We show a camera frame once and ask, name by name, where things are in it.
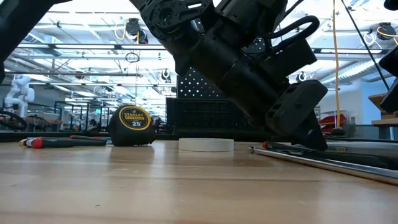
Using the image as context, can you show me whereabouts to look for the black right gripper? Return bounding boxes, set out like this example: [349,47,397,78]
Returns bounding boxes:
[378,46,398,113]

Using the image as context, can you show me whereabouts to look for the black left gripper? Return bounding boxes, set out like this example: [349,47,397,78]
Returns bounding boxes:
[226,58,329,152]

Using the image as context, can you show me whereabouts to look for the long chrome ratchet handle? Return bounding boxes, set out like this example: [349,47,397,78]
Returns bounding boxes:
[248,145,398,187]

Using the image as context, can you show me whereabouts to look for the grey utility knife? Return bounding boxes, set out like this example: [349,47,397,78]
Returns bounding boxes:
[325,141,398,157]

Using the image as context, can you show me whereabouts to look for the yellow black tape measure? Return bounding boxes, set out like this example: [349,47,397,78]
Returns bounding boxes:
[108,105,157,147]

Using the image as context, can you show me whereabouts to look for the red storage bins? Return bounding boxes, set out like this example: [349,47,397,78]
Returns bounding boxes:
[318,113,348,134]

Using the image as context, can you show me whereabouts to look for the brown cardboard box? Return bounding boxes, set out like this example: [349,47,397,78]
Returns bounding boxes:
[368,92,398,126]

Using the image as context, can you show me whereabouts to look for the white tape roll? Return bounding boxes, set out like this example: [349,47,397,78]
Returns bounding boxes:
[178,138,235,153]

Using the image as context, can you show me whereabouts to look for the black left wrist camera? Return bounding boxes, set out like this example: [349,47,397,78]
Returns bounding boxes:
[259,39,318,84]

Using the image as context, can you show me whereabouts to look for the black wire basket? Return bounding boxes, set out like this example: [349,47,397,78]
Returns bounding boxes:
[165,96,268,139]

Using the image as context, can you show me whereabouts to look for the black aluminium table frame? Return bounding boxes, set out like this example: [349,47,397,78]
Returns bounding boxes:
[0,129,398,144]

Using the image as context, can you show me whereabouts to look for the black ring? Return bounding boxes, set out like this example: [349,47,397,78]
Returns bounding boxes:
[0,110,29,131]

